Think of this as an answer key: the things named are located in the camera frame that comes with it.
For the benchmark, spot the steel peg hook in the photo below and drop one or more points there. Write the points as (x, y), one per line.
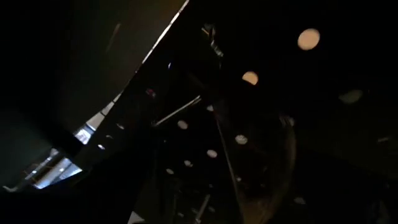
(177, 111)
(202, 208)
(214, 46)

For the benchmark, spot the black pegboard cart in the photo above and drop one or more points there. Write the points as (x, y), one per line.
(280, 93)

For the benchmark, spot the clear black safety glasses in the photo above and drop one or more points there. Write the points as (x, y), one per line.
(264, 202)

